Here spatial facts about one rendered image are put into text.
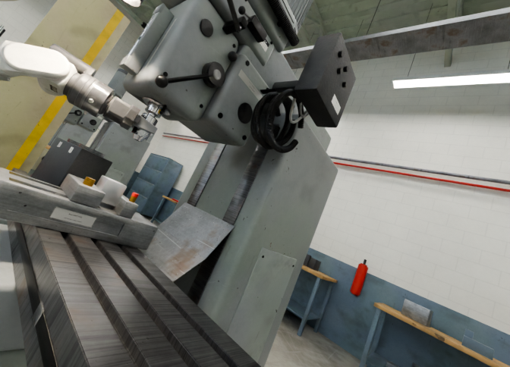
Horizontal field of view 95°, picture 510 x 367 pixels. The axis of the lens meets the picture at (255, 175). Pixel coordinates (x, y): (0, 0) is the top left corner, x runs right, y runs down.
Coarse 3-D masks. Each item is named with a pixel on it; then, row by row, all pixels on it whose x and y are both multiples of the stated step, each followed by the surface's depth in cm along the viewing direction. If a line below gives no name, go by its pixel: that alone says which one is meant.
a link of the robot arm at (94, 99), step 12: (96, 84) 59; (84, 96) 57; (96, 96) 58; (108, 96) 60; (84, 108) 59; (96, 108) 59; (108, 108) 61; (120, 108) 61; (132, 108) 62; (120, 120) 62; (132, 120) 61
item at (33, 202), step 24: (0, 168) 52; (0, 192) 44; (24, 192) 46; (48, 192) 51; (0, 216) 45; (24, 216) 47; (48, 216) 50; (72, 216) 53; (96, 216) 57; (120, 216) 60; (120, 240) 61; (144, 240) 66
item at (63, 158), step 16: (64, 144) 88; (80, 144) 86; (48, 160) 88; (64, 160) 83; (80, 160) 82; (96, 160) 86; (32, 176) 88; (48, 176) 83; (64, 176) 79; (80, 176) 83; (96, 176) 88
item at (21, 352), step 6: (0, 354) 42; (6, 354) 43; (12, 354) 44; (18, 354) 44; (24, 354) 45; (0, 360) 42; (6, 360) 43; (12, 360) 44; (18, 360) 44; (24, 360) 45; (0, 366) 42; (6, 366) 43; (12, 366) 44; (18, 366) 44; (24, 366) 45
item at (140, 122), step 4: (140, 116) 65; (136, 120) 64; (140, 120) 65; (144, 120) 65; (136, 124) 64; (140, 124) 65; (144, 124) 66; (148, 124) 66; (152, 124) 67; (140, 128) 66; (144, 128) 66; (148, 128) 66; (152, 128) 67; (156, 128) 67; (152, 132) 67
